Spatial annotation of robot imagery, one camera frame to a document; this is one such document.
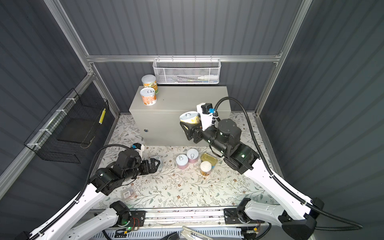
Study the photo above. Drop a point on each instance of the orange can plain lid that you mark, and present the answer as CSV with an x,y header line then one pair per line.
x,y
205,168

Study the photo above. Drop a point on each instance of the yellow label can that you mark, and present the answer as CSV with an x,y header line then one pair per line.
x,y
191,117

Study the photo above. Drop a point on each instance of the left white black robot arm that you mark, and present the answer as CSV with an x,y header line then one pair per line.
x,y
103,182

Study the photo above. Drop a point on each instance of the small clear plastic box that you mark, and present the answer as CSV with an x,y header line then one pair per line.
x,y
128,193

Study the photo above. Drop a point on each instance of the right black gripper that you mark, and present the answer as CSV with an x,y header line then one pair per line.
x,y
197,130

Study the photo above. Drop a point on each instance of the orange peach label can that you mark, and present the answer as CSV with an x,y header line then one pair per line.
x,y
148,96

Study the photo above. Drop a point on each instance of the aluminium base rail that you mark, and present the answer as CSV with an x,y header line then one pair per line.
x,y
206,217

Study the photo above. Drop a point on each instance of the white wire mesh basket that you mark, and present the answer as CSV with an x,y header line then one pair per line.
x,y
185,73

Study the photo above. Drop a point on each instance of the gold flat sardine tin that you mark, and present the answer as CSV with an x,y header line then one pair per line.
x,y
208,158

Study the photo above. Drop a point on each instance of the yellow tag on basket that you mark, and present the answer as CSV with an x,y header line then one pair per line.
x,y
102,116

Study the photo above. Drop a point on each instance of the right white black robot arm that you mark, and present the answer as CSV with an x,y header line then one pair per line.
x,y
296,220

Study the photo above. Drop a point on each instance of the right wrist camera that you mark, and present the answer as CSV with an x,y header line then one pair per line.
x,y
206,116

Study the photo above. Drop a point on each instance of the pink label can back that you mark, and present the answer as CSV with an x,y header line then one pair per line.
x,y
193,156

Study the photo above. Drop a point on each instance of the grey metal cabinet box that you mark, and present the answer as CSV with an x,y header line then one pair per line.
x,y
159,124

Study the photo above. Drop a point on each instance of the black wire wall basket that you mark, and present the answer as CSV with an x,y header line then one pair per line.
x,y
67,136

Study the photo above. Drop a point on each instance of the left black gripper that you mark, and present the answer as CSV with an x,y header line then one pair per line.
x,y
154,167

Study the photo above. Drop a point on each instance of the pink label can front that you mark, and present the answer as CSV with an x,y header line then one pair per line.
x,y
182,161

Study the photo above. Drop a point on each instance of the pink label can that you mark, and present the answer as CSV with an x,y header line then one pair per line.
x,y
193,156
182,161

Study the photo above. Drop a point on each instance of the green orange label can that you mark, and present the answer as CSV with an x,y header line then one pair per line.
x,y
150,81

